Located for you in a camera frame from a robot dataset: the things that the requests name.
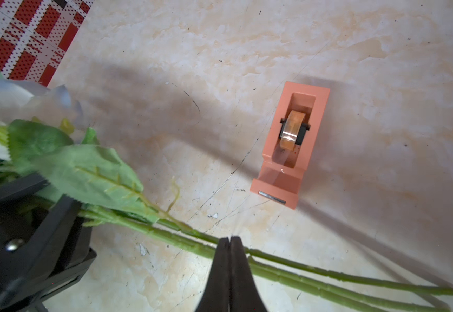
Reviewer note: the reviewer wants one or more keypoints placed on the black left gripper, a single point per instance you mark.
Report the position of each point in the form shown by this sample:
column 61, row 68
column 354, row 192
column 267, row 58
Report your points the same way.
column 43, row 255

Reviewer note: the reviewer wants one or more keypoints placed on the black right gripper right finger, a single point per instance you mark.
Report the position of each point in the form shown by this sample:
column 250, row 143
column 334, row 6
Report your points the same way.
column 244, row 295

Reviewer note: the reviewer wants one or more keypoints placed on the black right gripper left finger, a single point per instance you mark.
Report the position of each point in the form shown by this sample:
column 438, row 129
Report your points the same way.
column 216, row 295

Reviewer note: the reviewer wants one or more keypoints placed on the white rose bouquet green stems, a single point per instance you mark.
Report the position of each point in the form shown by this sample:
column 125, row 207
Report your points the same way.
column 111, row 193

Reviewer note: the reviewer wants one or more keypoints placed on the orange tape dispenser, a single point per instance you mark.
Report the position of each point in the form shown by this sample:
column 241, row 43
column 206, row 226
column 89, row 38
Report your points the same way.
column 281, row 174

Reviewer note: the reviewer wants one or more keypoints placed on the clear tape roll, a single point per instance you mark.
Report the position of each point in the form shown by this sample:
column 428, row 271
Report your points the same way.
column 293, row 130

